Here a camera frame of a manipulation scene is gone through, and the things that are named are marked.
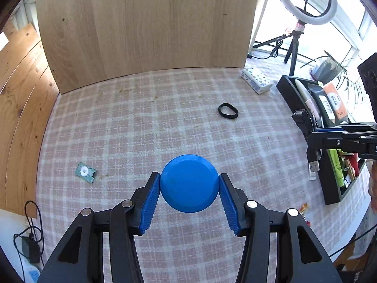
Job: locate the green tube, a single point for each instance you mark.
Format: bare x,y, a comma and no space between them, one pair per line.
335,168

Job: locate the white power strip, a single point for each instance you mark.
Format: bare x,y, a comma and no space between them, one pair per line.
32,274

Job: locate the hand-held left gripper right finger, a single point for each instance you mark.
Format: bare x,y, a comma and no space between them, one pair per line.
231,206

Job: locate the blue round lid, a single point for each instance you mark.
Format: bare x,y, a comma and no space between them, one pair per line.
190,182

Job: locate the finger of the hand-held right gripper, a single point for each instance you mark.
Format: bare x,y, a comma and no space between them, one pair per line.
324,141
330,129

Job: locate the small orange wrapper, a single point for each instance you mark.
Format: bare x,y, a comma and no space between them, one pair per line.
303,207

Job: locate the patterned white tissue pack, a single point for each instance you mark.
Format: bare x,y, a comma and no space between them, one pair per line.
256,79

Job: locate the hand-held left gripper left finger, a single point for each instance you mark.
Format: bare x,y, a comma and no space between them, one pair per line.
150,206

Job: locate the plaid cloth desktop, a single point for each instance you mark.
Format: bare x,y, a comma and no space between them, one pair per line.
132,129

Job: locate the white tube with blue cap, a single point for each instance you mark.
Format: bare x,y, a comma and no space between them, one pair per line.
302,90

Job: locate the black power adapter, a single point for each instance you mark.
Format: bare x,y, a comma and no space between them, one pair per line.
29,249

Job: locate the small green packet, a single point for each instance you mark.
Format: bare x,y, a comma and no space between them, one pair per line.
88,178

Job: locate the wooden slat panel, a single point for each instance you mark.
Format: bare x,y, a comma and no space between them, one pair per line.
20,109

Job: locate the black wet wipe pack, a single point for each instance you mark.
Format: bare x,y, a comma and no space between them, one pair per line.
318,100

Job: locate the black storage tray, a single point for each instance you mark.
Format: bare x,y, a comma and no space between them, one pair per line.
330,188

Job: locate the light wooden board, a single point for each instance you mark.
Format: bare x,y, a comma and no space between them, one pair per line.
147,29

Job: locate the grey white plant pot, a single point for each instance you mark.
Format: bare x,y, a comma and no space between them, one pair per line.
327,70

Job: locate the pink tube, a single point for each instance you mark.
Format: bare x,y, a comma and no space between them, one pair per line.
312,109

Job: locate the orange white tube pack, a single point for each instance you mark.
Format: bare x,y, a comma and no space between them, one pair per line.
334,91

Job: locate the green spider plant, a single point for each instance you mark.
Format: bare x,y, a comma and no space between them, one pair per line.
328,53

